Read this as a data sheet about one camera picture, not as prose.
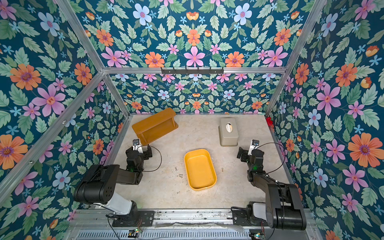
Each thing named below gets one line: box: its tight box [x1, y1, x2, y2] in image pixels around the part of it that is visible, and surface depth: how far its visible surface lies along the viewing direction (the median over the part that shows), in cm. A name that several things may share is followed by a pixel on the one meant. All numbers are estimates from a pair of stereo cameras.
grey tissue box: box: [218, 118, 239, 147], surface depth 103 cm
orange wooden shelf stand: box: [131, 107, 179, 146], surface depth 100 cm
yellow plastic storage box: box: [184, 149, 218, 191], surface depth 92 cm
